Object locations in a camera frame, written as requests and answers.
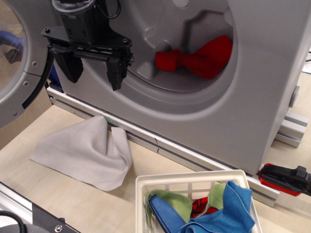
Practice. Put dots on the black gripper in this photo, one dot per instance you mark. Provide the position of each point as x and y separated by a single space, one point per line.
85 32

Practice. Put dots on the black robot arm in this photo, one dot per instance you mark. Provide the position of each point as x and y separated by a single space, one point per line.
86 34

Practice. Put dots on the round washing machine door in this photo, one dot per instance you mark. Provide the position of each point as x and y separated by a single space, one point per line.
21 82

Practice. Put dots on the grey toy washing machine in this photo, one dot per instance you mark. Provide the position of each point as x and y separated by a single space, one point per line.
270 38

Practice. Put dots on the white plastic laundry basket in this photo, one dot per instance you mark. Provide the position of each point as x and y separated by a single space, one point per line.
194 185

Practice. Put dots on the grey cloth on table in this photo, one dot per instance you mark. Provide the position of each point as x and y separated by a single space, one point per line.
85 152

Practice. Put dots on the blue object behind door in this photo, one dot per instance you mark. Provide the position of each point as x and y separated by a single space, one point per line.
15 54

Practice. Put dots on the red cloth in drum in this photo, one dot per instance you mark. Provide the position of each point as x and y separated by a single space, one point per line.
206 63

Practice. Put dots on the green and blue cloth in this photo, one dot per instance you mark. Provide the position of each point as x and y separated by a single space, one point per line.
173 210

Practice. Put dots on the red patterned cloth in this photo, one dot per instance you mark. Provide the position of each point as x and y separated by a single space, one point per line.
199 207

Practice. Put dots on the red and black clamp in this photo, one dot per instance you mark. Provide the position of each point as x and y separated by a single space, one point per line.
290 181

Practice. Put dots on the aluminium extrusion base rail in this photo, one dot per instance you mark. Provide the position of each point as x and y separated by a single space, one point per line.
170 145

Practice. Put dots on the aluminium frame rail front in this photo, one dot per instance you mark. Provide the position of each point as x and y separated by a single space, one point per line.
13 202

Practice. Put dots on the black bracket with cable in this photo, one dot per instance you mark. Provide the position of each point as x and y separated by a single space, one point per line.
42 222

